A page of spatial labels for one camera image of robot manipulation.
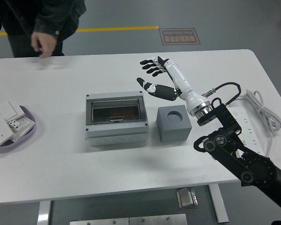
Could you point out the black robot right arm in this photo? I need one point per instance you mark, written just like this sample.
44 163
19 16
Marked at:
227 150

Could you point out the purple plastic tray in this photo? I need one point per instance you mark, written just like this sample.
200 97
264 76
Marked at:
25 138

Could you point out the white table leg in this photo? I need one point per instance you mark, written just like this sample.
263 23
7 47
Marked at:
219 206
43 213

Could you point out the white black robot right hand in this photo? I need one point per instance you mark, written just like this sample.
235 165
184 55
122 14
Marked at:
180 79

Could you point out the brown floor sign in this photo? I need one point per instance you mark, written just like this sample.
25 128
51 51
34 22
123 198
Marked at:
179 36

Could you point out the person's left hand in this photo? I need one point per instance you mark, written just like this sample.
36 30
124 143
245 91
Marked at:
45 43

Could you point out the white power strip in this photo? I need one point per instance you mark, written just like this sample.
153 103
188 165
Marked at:
250 126

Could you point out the silver metal block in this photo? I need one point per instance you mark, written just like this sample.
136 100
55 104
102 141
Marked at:
187 198

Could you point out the small white socket insert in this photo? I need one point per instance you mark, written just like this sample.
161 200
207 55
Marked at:
13 125

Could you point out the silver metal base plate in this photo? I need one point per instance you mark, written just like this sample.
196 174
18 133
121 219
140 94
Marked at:
128 220

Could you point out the white wall switch panel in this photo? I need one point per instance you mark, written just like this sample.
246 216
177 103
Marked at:
8 110

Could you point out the yellow floor tape line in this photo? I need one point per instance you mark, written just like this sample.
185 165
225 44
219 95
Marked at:
119 28

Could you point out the grey electrical box clear lid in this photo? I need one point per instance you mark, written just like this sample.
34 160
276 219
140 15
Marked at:
117 138

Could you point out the person's left forearm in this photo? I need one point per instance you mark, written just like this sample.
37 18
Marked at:
58 16

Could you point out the white grid socket frame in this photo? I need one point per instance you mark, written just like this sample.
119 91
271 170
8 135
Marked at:
25 124

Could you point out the person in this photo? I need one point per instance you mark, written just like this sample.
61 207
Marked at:
16 16

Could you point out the grey cube with round hole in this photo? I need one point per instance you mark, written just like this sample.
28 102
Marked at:
175 131

